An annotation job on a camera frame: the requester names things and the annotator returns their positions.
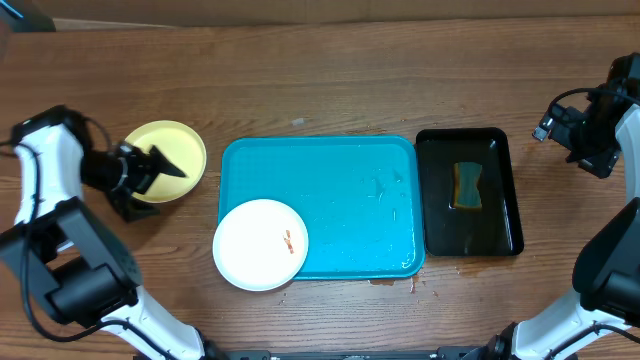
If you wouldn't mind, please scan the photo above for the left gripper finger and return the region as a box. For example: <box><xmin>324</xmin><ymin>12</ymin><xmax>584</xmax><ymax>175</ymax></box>
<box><xmin>149</xmin><ymin>145</ymin><xmax>187</xmax><ymax>178</ymax></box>
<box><xmin>107</xmin><ymin>190</ymin><xmax>160</xmax><ymax>223</ymax></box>

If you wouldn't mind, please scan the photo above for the yellow-green plate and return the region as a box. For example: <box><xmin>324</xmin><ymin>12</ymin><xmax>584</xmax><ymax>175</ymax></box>
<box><xmin>125</xmin><ymin>120</ymin><xmax>207</xmax><ymax>204</ymax></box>

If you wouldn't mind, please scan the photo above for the green yellow sponge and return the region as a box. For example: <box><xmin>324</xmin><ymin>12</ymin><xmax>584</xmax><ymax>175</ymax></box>
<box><xmin>452</xmin><ymin>162</ymin><xmax>482</xmax><ymax>210</ymax></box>

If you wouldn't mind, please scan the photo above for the white plate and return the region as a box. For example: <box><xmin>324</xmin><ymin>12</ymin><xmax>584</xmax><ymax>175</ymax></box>
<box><xmin>212</xmin><ymin>199</ymin><xmax>309</xmax><ymax>292</ymax></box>

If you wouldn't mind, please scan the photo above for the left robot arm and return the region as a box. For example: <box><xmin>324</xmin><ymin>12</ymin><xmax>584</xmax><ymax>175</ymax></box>
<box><xmin>1</xmin><ymin>105</ymin><xmax>226</xmax><ymax>359</ymax></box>

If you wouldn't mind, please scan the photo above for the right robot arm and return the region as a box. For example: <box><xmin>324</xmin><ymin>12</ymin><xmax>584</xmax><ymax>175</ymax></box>
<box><xmin>466</xmin><ymin>53</ymin><xmax>639</xmax><ymax>360</ymax></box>

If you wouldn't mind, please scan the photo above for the black water tray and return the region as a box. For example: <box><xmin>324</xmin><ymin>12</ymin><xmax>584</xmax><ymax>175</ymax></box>
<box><xmin>415</xmin><ymin>127</ymin><xmax>524</xmax><ymax>257</ymax></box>

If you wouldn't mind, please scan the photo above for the teal plastic tray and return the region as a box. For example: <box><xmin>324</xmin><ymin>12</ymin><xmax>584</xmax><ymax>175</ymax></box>
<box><xmin>218</xmin><ymin>135</ymin><xmax>426</xmax><ymax>280</ymax></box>

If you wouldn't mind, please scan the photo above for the dark object top-left corner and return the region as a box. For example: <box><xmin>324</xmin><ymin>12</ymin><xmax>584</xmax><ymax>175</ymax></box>
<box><xmin>0</xmin><ymin>0</ymin><xmax>56</xmax><ymax>33</ymax></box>

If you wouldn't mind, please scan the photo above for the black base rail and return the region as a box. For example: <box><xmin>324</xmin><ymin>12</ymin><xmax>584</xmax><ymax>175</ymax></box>
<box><xmin>223</xmin><ymin>346</ymin><xmax>496</xmax><ymax>360</ymax></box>

